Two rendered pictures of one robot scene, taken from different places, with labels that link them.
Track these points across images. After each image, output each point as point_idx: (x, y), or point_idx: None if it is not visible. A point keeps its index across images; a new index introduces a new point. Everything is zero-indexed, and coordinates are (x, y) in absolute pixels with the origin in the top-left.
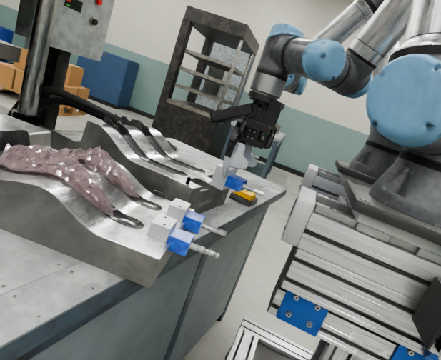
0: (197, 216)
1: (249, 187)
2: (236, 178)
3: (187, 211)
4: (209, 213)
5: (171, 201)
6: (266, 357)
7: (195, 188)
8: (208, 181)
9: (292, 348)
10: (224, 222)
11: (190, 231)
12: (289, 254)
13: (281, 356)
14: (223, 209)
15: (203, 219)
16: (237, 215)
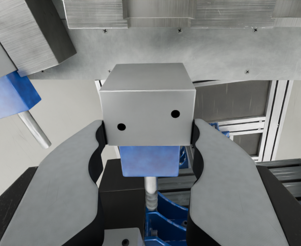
0: (4, 103)
1: (146, 183)
2: (133, 158)
3: None
4: (212, 31)
5: (20, 2)
6: (253, 89)
7: (83, 28)
8: (214, 7)
9: (277, 107)
10: (196, 76)
11: (79, 58)
12: (141, 198)
13: (264, 99)
14: (277, 40)
15: (10, 114)
16: (274, 77)
